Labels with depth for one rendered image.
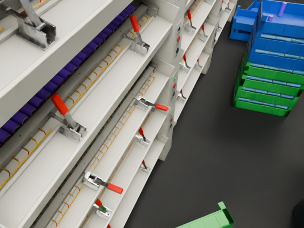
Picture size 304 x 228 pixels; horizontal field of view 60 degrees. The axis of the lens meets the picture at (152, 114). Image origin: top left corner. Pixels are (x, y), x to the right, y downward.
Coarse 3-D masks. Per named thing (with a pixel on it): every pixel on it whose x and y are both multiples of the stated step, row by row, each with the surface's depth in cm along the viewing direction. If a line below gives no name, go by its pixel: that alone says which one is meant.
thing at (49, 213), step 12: (144, 72) 82; (132, 96) 75; (120, 108) 72; (108, 132) 67; (96, 144) 64; (84, 156) 62; (84, 168) 60; (72, 180) 58; (60, 192) 56; (60, 204) 55; (48, 216) 53
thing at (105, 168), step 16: (160, 64) 84; (160, 80) 85; (144, 96) 80; (144, 112) 76; (128, 128) 72; (112, 144) 68; (128, 144) 70; (80, 160) 64; (96, 160) 65; (112, 160) 66; (80, 192) 60; (96, 192) 61; (64, 208) 57; (80, 208) 58; (64, 224) 55; (80, 224) 57
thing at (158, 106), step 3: (144, 102) 75; (147, 102) 76; (150, 105) 75; (153, 105) 75; (156, 105) 74; (159, 105) 74; (162, 105) 74; (156, 108) 75; (159, 108) 74; (162, 108) 74; (165, 108) 74
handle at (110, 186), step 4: (96, 180) 60; (100, 180) 60; (100, 184) 59; (104, 184) 59; (108, 184) 59; (112, 184) 59; (108, 188) 58; (112, 188) 58; (116, 188) 58; (120, 188) 58; (116, 192) 58; (120, 192) 57
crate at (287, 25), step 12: (264, 0) 121; (264, 12) 125; (276, 12) 125; (288, 12) 124; (300, 12) 122; (264, 24) 111; (276, 24) 110; (288, 24) 109; (300, 24) 118; (288, 36) 112; (300, 36) 111
